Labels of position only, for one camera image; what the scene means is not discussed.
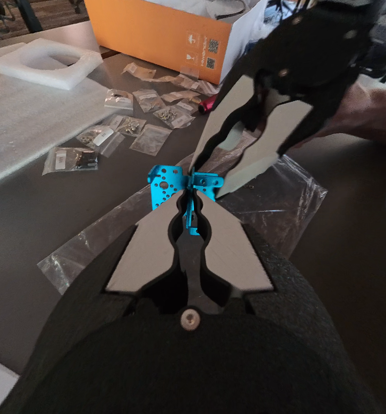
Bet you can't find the slim dark red screwdriver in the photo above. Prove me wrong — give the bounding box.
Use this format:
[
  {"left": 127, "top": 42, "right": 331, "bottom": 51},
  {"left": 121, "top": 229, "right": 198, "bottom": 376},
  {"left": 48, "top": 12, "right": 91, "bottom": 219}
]
[{"left": 198, "top": 95, "right": 219, "bottom": 114}]

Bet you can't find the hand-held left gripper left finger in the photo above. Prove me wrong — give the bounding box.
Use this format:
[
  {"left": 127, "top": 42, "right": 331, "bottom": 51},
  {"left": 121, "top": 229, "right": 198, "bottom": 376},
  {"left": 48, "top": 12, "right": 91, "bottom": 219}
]
[{"left": 106, "top": 190, "right": 184, "bottom": 293}]

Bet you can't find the person's right hand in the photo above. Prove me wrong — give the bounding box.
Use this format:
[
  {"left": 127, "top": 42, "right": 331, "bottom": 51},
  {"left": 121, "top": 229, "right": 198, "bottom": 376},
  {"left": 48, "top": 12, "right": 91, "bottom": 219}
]
[{"left": 293, "top": 85, "right": 379, "bottom": 149}]

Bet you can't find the white foam frame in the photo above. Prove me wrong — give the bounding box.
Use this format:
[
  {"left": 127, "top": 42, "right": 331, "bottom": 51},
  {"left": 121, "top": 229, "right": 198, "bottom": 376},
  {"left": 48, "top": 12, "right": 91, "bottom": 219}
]
[{"left": 0, "top": 38, "right": 103, "bottom": 90}]

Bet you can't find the group of small hardware bags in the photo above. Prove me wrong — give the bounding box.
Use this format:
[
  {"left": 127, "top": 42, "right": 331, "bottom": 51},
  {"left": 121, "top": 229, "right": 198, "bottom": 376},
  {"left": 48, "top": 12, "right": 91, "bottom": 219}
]
[{"left": 42, "top": 61, "right": 219, "bottom": 177}]

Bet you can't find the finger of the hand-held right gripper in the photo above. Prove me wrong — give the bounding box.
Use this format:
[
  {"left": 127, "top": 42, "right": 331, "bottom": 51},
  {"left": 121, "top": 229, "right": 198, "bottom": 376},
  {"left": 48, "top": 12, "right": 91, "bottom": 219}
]
[
  {"left": 189, "top": 76, "right": 257, "bottom": 172},
  {"left": 215, "top": 100, "right": 314, "bottom": 198}
]

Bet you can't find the blue metal bracket assembly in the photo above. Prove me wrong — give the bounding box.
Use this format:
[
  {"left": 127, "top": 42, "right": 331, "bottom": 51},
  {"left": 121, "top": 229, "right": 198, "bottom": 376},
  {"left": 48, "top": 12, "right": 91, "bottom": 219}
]
[{"left": 148, "top": 165, "right": 224, "bottom": 236}]

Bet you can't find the white foam sheet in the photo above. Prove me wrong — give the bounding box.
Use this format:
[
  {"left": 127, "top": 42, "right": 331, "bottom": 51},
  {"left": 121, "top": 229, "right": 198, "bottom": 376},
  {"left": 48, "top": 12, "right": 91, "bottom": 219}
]
[{"left": 0, "top": 42, "right": 132, "bottom": 188}]

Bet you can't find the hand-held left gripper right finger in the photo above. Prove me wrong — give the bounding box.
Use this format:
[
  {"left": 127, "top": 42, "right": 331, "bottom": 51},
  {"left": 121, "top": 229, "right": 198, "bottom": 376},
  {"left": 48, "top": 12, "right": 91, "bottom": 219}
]
[{"left": 193, "top": 190, "right": 274, "bottom": 294}]

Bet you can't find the orange cardboard box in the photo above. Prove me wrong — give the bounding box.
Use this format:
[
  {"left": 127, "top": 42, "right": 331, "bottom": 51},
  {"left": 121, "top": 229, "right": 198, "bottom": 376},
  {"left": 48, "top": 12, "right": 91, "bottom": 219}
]
[{"left": 84, "top": 0, "right": 268, "bottom": 85}]

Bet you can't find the black office chair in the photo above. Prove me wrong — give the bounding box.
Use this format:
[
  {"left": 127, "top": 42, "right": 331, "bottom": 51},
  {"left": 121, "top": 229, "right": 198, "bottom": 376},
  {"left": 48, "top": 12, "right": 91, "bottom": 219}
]
[{"left": 0, "top": 0, "right": 43, "bottom": 42}]

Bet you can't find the clear plastic bag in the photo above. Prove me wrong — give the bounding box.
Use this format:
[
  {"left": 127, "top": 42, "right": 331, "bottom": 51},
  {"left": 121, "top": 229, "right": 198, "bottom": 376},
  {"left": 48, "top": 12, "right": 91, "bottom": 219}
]
[{"left": 38, "top": 155, "right": 328, "bottom": 295}]

